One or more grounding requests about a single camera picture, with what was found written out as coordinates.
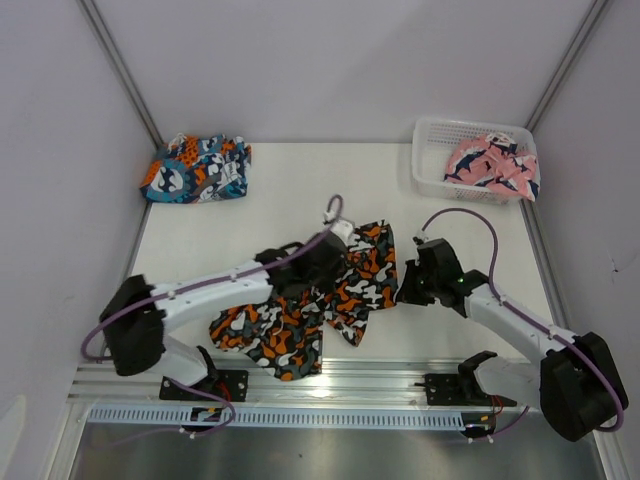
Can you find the orange camouflage shorts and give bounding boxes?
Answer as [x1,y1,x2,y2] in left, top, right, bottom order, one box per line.
[209,219,398,382]

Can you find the blue orange patterned shorts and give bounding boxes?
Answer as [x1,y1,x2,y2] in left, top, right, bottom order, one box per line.
[139,134,252,205]

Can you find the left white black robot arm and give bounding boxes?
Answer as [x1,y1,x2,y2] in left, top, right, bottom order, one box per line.
[99,228,352,400]

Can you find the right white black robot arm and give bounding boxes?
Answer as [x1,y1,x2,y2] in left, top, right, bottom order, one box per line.
[396,239,629,442]

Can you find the pink white patterned shorts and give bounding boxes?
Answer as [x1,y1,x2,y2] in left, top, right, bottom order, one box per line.
[443,132,540,201]

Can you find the white perforated plastic basket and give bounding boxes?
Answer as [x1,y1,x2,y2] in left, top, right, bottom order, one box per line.
[411,116,537,205]

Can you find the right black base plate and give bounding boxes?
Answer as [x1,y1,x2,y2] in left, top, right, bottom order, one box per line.
[414,373,517,407]

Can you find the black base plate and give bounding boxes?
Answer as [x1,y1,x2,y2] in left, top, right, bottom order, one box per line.
[159,369,249,402]
[414,373,517,407]

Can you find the aluminium front rail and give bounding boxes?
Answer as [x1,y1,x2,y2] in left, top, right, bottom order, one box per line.
[67,357,614,414]

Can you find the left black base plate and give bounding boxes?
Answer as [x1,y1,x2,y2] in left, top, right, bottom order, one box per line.
[159,369,249,402]

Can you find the white slotted cable duct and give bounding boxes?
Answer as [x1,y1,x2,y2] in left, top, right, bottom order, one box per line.
[87,404,465,431]

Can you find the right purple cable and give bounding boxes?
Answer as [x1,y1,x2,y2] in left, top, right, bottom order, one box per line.
[419,207,630,441]

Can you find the purple cable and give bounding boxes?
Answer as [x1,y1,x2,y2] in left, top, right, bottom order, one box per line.
[419,207,630,441]
[79,193,346,446]

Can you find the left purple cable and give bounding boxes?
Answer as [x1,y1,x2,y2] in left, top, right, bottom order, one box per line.
[79,193,346,446]

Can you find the right aluminium frame post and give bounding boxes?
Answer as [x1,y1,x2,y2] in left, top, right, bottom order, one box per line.
[525,0,614,133]

